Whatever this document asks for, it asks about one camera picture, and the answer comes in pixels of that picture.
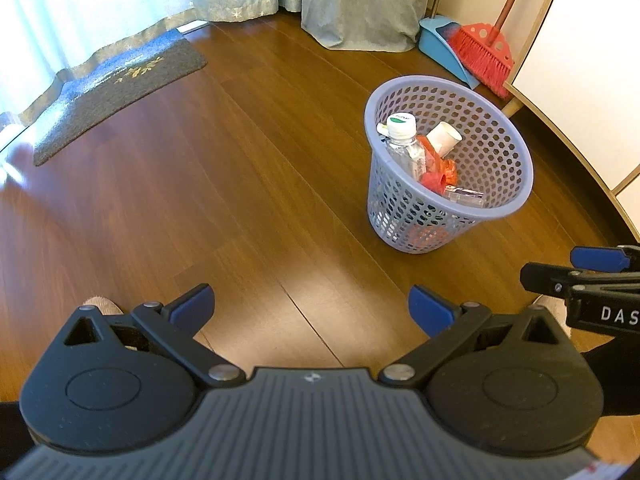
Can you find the red broom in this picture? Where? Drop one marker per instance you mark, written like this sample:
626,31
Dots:
482,55

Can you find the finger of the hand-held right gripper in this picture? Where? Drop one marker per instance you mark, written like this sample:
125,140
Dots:
600,258
550,277

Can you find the clear plastic bottle white cap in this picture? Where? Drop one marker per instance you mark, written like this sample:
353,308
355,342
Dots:
400,135

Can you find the red plastic bag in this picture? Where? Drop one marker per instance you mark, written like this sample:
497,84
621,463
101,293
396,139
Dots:
437,170

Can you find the sheer white curtain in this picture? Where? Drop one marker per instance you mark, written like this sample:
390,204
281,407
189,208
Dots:
75,10

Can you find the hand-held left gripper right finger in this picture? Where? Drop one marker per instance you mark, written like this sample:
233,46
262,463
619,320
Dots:
425,307

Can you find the white paper roll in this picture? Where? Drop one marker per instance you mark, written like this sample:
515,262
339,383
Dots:
442,137

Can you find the blue dustpan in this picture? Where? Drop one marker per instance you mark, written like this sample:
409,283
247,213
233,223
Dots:
440,45

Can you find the white cabinet with wooden frame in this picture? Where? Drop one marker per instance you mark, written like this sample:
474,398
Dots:
585,60

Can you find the lavender mesh basket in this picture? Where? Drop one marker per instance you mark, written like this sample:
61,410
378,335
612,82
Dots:
390,210

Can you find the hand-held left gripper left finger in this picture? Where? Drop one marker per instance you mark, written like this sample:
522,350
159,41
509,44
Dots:
192,305

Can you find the grey door mat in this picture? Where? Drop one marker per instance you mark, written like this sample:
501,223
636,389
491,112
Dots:
115,85

